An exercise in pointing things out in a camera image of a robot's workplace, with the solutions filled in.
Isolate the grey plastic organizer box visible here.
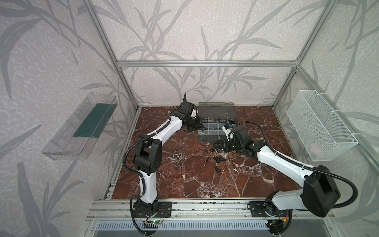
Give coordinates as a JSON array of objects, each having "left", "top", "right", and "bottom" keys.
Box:
[{"left": 197, "top": 102, "right": 238, "bottom": 143}]

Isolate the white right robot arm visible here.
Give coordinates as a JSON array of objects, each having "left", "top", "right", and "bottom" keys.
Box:
[{"left": 213, "top": 140, "right": 341, "bottom": 217}]

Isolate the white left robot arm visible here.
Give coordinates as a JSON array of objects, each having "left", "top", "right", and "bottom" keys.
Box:
[{"left": 132, "top": 116, "right": 202, "bottom": 207}]

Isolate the brass screws pile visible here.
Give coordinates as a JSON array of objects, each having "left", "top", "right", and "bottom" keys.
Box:
[{"left": 225, "top": 152, "right": 238, "bottom": 162}]

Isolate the black screws pile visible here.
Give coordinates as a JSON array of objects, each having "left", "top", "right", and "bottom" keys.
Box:
[{"left": 203, "top": 148, "right": 227, "bottom": 164}]

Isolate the silver nuts pile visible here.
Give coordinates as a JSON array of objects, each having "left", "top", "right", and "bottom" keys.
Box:
[{"left": 171, "top": 152, "right": 187, "bottom": 164}]

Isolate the aluminium back crossbar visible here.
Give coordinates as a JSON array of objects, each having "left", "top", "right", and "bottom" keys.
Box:
[{"left": 117, "top": 60, "right": 297, "bottom": 68}]

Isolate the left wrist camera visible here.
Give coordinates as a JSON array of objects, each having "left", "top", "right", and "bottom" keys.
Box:
[{"left": 178, "top": 101, "right": 197, "bottom": 119}]

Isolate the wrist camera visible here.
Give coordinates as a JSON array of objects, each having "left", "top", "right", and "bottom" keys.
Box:
[
  {"left": 222, "top": 123, "right": 250, "bottom": 141},
  {"left": 178, "top": 101, "right": 197, "bottom": 119}
]

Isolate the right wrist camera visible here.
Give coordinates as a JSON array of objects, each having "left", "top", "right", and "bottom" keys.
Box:
[{"left": 222, "top": 123, "right": 250, "bottom": 141}]

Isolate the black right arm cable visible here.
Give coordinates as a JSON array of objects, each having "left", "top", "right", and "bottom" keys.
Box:
[{"left": 227, "top": 121, "right": 359, "bottom": 209}]

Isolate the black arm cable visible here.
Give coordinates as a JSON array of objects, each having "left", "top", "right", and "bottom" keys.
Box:
[
  {"left": 122, "top": 131, "right": 158, "bottom": 235},
  {"left": 227, "top": 121, "right": 359, "bottom": 209}
]

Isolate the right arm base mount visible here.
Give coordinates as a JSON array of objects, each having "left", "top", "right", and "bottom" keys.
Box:
[{"left": 247, "top": 201, "right": 288, "bottom": 218}]

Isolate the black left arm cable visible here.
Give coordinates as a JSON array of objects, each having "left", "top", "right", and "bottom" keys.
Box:
[{"left": 122, "top": 131, "right": 158, "bottom": 235}]

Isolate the white wire mesh basket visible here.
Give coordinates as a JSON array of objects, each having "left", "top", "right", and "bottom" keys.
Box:
[{"left": 287, "top": 90, "right": 359, "bottom": 162}]

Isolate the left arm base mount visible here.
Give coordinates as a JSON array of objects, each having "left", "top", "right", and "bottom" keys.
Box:
[{"left": 132, "top": 201, "right": 173, "bottom": 218}]

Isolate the clear plastic wall tray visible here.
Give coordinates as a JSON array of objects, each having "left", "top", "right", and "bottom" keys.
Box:
[{"left": 41, "top": 92, "right": 118, "bottom": 161}]

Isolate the aluminium front rail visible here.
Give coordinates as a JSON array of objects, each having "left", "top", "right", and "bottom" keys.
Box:
[{"left": 85, "top": 199, "right": 335, "bottom": 221}]

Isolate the aluminium frame post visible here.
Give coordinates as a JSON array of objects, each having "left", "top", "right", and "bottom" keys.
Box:
[{"left": 272, "top": 1, "right": 339, "bottom": 108}]

